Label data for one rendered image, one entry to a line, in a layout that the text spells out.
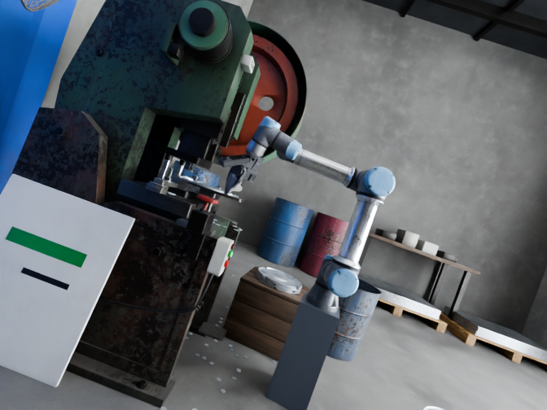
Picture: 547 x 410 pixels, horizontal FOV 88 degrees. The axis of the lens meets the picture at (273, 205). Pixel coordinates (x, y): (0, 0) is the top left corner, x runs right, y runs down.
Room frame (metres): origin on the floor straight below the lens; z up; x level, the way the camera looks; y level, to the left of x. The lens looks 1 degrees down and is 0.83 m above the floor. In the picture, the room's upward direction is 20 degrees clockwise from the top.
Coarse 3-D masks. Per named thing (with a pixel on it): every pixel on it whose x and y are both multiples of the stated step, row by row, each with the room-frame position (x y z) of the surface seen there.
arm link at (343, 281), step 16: (368, 176) 1.10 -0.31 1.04; (384, 176) 1.10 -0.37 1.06; (368, 192) 1.11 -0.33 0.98; (384, 192) 1.09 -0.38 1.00; (368, 208) 1.12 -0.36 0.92; (352, 224) 1.14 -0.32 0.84; (368, 224) 1.12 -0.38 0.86; (352, 240) 1.12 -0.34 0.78; (336, 256) 1.15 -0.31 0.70; (352, 256) 1.12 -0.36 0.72; (336, 272) 1.10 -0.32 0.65; (352, 272) 1.10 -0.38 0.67; (336, 288) 1.10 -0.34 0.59; (352, 288) 1.10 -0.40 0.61
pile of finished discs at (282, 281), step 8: (264, 272) 1.75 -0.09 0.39; (272, 272) 1.82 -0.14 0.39; (280, 272) 1.90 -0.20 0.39; (264, 280) 1.71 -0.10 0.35; (272, 280) 1.63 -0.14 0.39; (280, 280) 1.70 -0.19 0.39; (288, 280) 1.74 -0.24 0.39; (296, 280) 1.84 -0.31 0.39; (280, 288) 1.62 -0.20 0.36; (288, 288) 1.63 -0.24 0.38; (296, 288) 1.69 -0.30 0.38
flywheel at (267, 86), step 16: (256, 48) 1.67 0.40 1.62; (272, 48) 1.65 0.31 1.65; (272, 64) 1.69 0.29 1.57; (288, 64) 1.65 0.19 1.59; (272, 80) 1.69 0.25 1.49; (288, 80) 1.65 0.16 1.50; (256, 96) 1.69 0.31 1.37; (272, 96) 1.68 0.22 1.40; (288, 96) 1.64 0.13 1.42; (256, 112) 1.69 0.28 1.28; (272, 112) 1.68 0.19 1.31; (288, 112) 1.64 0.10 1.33; (256, 128) 1.68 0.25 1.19; (288, 128) 1.67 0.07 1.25; (240, 144) 1.69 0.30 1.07
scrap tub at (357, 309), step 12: (360, 288) 2.15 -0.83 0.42; (372, 288) 2.07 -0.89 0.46; (348, 300) 1.80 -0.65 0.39; (360, 300) 1.79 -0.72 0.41; (372, 300) 1.83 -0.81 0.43; (348, 312) 1.79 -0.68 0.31; (360, 312) 1.80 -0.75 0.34; (372, 312) 1.88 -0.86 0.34; (348, 324) 1.80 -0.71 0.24; (360, 324) 1.82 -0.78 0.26; (336, 336) 1.81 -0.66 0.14; (348, 336) 1.81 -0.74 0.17; (360, 336) 1.85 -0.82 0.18; (336, 348) 1.81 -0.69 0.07; (348, 348) 1.82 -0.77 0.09; (348, 360) 1.85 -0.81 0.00
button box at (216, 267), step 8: (224, 240) 1.04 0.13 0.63; (232, 240) 1.09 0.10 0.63; (216, 248) 1.04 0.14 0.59; (224, 248) 1.04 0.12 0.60; (216, 256) 1.04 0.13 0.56; (224, 256) 1.04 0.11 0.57; (208, 264) 1.04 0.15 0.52; (216, 264) 1.04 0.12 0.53; (208, 272) 1.04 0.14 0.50; (216, 272) 1.04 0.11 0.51; (120, 304) 1.05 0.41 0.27; (128, 304) 1.05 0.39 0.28; (168, 312) 1.04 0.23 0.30; (176, 312) 1.04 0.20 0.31; (184, 312) 1.04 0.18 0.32
